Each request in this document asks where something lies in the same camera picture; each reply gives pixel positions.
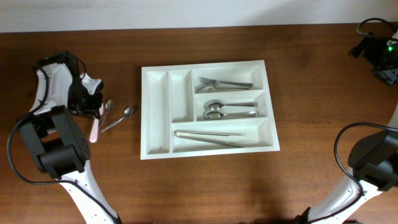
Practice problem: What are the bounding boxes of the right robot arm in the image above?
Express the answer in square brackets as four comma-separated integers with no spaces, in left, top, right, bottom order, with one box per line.
[294,32,397,224]

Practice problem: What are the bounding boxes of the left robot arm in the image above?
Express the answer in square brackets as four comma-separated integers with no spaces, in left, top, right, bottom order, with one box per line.
[11,51,121,223]

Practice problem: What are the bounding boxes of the white plastic cutlery tray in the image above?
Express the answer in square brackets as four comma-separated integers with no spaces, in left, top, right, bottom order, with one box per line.
[141,60,280,160]

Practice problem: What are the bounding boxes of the steel kitchen tongs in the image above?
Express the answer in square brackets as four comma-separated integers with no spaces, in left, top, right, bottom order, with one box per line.
[174,130,244,147]

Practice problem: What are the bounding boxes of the steel fork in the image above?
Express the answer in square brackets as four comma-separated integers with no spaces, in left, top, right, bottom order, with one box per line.
[194,84,250,93]
[200,77,253,88]

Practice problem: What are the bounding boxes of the small teaspoon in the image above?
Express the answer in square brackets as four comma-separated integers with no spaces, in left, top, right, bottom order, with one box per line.
[98,100,114,127]

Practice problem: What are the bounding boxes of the pink plastic knife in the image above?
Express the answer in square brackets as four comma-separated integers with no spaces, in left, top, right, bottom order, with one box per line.
[89,105,104,143]

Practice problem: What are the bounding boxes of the teaspoon with textured handle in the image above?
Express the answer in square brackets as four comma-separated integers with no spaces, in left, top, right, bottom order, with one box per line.
[101,106,134,133]

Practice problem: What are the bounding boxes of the steel tablespoon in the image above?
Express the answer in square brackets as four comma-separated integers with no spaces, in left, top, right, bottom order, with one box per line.
[203,100,258,111]
[202,111,259,120]

